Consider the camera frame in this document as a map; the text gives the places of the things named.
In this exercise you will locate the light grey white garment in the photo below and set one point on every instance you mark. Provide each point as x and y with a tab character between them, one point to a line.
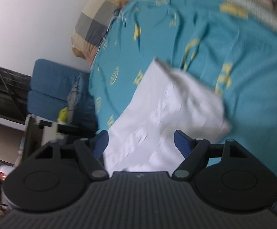
166	99

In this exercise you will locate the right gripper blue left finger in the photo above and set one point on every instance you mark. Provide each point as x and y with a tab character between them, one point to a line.
89	155

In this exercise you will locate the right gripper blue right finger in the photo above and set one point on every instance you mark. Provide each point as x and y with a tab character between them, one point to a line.
194	152

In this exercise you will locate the plaid beige grey pillow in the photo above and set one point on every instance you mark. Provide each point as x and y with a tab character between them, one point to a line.
92	26

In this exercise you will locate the yellow green plush toy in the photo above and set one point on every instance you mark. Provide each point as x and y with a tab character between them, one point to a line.
63	115

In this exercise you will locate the grey cloth on blue furniture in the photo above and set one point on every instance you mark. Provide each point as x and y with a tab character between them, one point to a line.
72	102

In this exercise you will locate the black chair frame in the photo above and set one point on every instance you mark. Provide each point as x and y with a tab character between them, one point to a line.
39	131

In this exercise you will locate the teal bedsheet with yellow prints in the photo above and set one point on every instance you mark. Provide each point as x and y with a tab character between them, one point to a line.
222	46

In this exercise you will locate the blue cloth covered furniture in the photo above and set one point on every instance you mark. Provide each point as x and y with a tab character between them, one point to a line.
50	88

